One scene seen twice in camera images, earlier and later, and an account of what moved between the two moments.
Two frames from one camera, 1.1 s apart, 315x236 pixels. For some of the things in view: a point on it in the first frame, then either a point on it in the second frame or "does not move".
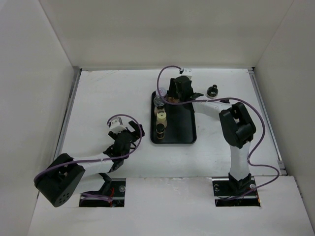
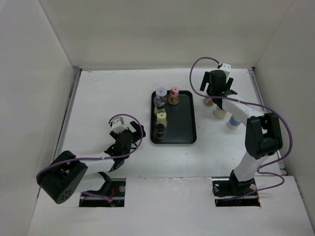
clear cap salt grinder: [159, 104] does not move
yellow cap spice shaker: [161, 118] does not move
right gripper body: [176, 94] → [206, 80]
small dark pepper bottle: [160, 131] does not move
